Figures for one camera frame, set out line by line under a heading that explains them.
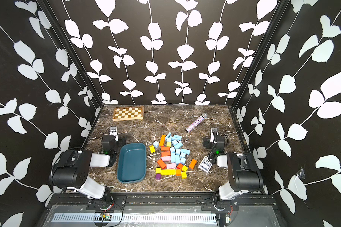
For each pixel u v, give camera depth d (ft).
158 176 2.72
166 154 2.97
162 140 3.22
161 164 2.83
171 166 2.83
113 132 2.66
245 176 1.49
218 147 2.40
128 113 3.65
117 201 2.42
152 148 3.05
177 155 2.97
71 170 1.51
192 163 2.89
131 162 2.84
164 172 2.76
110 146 2.35
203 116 3.60
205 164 2.83
